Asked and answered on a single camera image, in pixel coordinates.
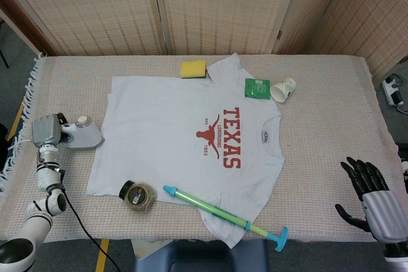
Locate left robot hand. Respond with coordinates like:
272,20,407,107
31,112,70,149

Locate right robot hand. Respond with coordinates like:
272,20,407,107
335,156,405,244

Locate white handheld device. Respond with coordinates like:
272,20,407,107
59,115,105,150

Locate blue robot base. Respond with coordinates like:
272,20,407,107
133,239,269,272

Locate white Texas print T-shirt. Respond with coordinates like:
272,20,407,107
87,52,286,250

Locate beige woven fringed table cloth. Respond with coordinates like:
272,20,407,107
0,52,401,245

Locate black-lidded glass jar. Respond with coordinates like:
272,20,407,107
119,180,157,213

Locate white power strip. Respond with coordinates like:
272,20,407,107
382,76,405,106

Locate woven bamboo folding screen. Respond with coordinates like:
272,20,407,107
318,0,408,85
0,0,351,59

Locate yellow sponge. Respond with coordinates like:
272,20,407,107
180,61,208,80

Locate white paper cup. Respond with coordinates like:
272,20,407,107
270,78,296,103

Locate green blue water pump toy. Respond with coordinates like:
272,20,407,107
163,185,289,252

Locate green foil packet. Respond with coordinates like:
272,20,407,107
244,77,271,99

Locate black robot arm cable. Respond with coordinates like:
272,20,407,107
59,169,111,272

